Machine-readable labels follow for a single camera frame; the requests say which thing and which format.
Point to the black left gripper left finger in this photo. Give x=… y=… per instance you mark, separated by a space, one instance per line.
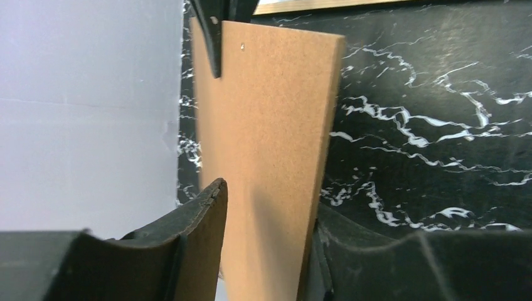
x=176 y=257

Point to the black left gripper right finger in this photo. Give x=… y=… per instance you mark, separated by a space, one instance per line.
x=351 y=262

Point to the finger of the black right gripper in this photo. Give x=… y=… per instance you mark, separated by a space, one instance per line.
x=240 y=10
x=210 y=15

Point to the black wooden picture frame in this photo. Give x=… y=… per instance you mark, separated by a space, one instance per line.
x=288 y=6

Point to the brown frame backing board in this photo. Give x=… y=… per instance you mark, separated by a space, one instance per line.
x=264 y=126

